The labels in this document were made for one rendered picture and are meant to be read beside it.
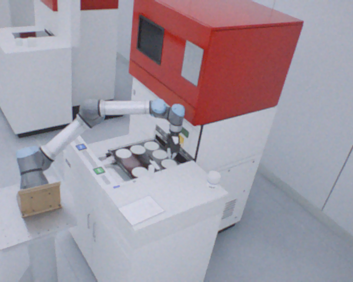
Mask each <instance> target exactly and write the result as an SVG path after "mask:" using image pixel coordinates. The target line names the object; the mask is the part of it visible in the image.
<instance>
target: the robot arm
mask: <svg viewBox="0 0 353 282"><path fill-rule="evenodd" d="M184 111H185V108H184V107H183V106H182V105H180V104H174V105H173V106H172V107H167V106H166V103H165V102H164V101H163V100H162V99H155V100H130V101H103V100H102V99H88V100H85V101H84V102H82V104H81V106H80V112H79V113H78V114H77V118H76V119H75V120H74V121H73V122H71V123H70V124H69V125H68V126H67V127H66V128H65V129H64V130H62V131H61V132H60V133H59V134H57V135H56V136H55V137H54V138H53V139H52V140H51V141H50V142H49V143H48V144H47V145H46V146H40V147H39V148H37V146H32V147H27V148H24V149H20V150H17V151H16V158H17V161H18V166H19V171H20V174H21V184H20V190H21V189H23V190H25V189H30V188H33V187H38V186H43V185H46V184H49V181H48V180H47V178H46V177H45V175H44V173H43V171H46V170H48V169H49V168H50V167H51V164H52V162H54V161H55V158H56V155H58V154H59V153H60V152H61V151H62V150H64V149H65V148H66V147H67V146H68V145H69V144H70V143H71V142H73V140H74V139H75V138H76V137H78V136H79V135H80V134H81V133H83V132H84V131H85V130H87V129H91V128H93V127H94V126H95V125H98V124H100V123H101V122H102V121H103V120H104V117H105V115H123V114H150V115H151V116H153V118H154V117H155V118H158V119H165V120H170V124H169V131H170V132H171V133H168V136H167V144H166V146H165V149H166V153H167V155H168V157H169V159H171V160H172V159H173V158H174V157H175V156H176V155H177V154H178V152H179V151H180V146H181V145H180V144H179V143H180V141H179V134H180V132H181V130H182V123H183V119H184ZM171 153H172V156H171Z"/></svg>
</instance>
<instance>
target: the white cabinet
mask: <svg viewBox="0 0 353 282"><path fill-rule="evenodd" d="M64 179H65V187H66V188H67V189H68V190H69V192H70V193H71V195H72V196H73V198H74V206H75V213H76V220H77V224H78V225H77V226H74V227H71V228H69V231H70V232H71V234H72V236H73V238H74V239H75V242H76V244H77V245H78V247H79V249H80V251H81V253H82V254H83V256H84V258H85V260H86V262H87V263H88V265H89V267H90V268H91V270H92V271H93V272H94V274H95V276H96V278H97V280H98V282H203V281H204V277H205V273H206V270H207V267H208V263H209V259H210V256H211V252H212V248H213V246H214V242H215V240H216V237H217V234H218V230H219V226H220V222H221V219H222V215H223V211H222V212H220V213H218V214H215V215H213V216H210V217H208V218H206V219H203V220H201V221H199V222H198V223H195V224H193V225H191V226H189V227H186V228H184V229H181V230H178V231H176V232H174V233H172V234H169V235H167V236H165V237H163V238H160V239H158V240H155V241H153V242H151V243H148V244H146V245H144V246H142V247H139V248H137V249H135V250H132V249H131V247H130V246H129V244H128V243H127V242H126V240H125V239H124V237H123V236H122V234H121V233H120V232H119V230H118V229H117V226H116V225H115V224H114V222H113V221H112V219H111V218H110V217H109V215H108V214H107V213H106V211H105V210H104V209H103V208H102V207H101V205H100V204H99V203H98V201H97V200H96V198H95V196H94V195H93V194H92V192H91V191H90V189H89V187H88V186H87V185H86V183H85V182H84V180H83V179H82V177H81V176H80V175H79V173H78V172H77V170H76V169H75V168H74V166H73V165H72V163H71V162H70V160H69V159H68V158H67V156H66V154H65V153H64Z"/></svg>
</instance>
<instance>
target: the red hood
mask: <svg viewBox="0 0 353 282"><path fill-rule="evenodd" d="M303 26H304V21H303V20H300V19H297V18H294V16H291V15H288V14H285V13H283V12H280V11H277V10H276V9H273V8H270V7H268V6H265V5H262V4H259V3H257V2H254V1H251V0H134V7H133V16H132V33H131V42H130V51H129V69H128V73H129V74H130V75H132V76H133V77H134V78H135V79H137V80H139V81H140V82H141V83H142V84H143V85H144V86H146V87H147V89H149V90H150V91H151V92H152V93H153V94H154V95H156V96H157V97H159V98H160V99H162V100H163V101H164V102H165V103H166V104H167V105H169V106H170V107H172V106H173V105H174V104H180V105H182V106H183V107H184V108H185V111H184V119H185V120H186V121H187V122H189V123H190V124H191V125H193V126H194V127H195V126H199V125H204V124H207V123H211V122H216V121H219V120H223V119H227V118H231V117H234V116H237V115H241V114H244V113H249V112H253V111H256V110H260V109H265V108H270V107H273V106H276V105H278V102H279V99H280V97H281V93H282V90H283V88H284V85H285V81H286V78H287V74H288V71H289V68H290V66H291V62H292V59H293V57H294V53H295V50H296V48H297V44H298V41H299V37H300V35H301V32H302V29H303Z"/></svg>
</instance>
